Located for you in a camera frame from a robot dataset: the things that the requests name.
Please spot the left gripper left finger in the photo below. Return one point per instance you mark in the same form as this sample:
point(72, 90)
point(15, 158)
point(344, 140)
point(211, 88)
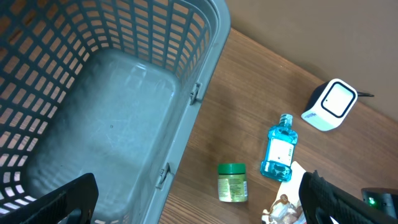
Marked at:
point(74, 202)

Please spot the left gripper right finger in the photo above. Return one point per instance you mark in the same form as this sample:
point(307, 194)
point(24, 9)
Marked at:
point(323, 202)

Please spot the white brown snack pouch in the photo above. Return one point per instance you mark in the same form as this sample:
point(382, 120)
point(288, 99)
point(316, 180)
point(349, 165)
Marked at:
point(287, 207)

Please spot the blue mouthwash bottle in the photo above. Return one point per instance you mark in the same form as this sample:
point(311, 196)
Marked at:
point(282, 140)

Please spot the green lid spice jar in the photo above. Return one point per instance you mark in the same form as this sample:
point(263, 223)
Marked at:
point(232, 182)

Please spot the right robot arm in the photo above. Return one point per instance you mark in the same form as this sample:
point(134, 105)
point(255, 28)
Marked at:
point(383, 199)

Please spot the white barcode scanner box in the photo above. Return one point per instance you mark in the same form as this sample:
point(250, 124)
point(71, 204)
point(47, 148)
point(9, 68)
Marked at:
point(329, 104)

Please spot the grey plastic mesh basket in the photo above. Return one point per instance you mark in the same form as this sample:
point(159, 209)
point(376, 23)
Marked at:
point(105, 88)

